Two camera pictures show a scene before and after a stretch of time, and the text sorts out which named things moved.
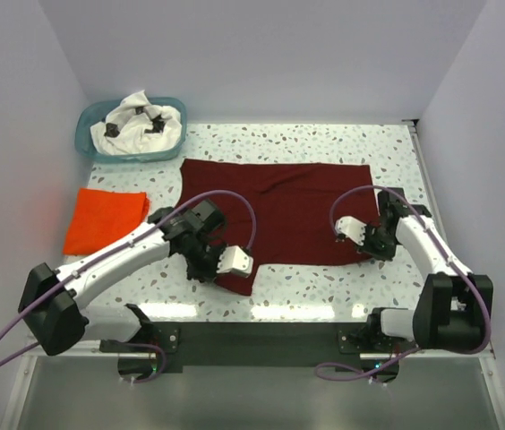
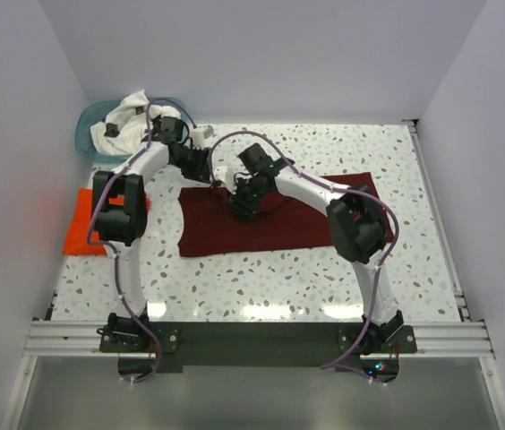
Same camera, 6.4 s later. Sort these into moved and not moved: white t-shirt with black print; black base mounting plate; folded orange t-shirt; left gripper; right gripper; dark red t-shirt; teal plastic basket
Moved: left gripper; dark red t-shirt; right gripper
Not moved: white t-shirt with black print; teal plastic basket; folded orange t-shirt; black base mounting plate
